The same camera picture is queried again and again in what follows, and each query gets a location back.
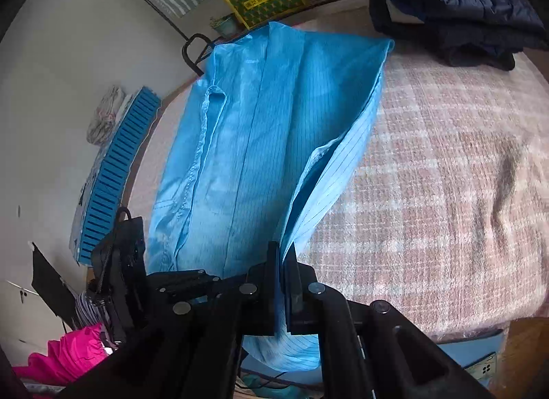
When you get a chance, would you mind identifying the smartphone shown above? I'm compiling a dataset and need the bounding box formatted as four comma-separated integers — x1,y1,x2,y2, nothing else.
465,352,498,378

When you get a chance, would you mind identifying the small potted plant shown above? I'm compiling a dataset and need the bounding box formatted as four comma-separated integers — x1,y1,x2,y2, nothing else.
209,13,238,37

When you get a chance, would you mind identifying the blue slatted panel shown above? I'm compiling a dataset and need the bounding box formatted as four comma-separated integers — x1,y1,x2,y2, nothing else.
70,87,163,266

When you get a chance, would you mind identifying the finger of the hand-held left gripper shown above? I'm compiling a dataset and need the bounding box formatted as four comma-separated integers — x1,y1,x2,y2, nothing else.
146,269,224,303

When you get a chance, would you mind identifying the black folded garment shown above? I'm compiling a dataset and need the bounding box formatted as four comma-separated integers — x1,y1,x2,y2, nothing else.
369,0,515,71

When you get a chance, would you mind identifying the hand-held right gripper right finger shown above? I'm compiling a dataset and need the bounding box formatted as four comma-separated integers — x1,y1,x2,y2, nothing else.
283,249,498,399

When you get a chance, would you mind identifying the floral fabric bundle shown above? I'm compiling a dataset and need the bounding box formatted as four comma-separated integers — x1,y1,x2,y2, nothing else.
87,85,136,146

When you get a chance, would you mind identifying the black panel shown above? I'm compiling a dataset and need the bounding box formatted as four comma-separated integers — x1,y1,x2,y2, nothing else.
31,243,80,328

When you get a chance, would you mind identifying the pink cloth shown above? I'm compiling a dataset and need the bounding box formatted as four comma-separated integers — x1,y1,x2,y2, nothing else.
12,324,114,387

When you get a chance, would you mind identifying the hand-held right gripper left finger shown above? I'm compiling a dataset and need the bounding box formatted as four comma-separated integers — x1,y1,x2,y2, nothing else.
56,241,279,399

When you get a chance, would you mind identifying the light blue work coat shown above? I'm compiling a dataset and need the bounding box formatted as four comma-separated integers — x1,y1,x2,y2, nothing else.
146,20,395,374

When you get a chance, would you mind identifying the pink checked blanket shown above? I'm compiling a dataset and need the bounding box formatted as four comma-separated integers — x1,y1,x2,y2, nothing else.
124,21,549,340

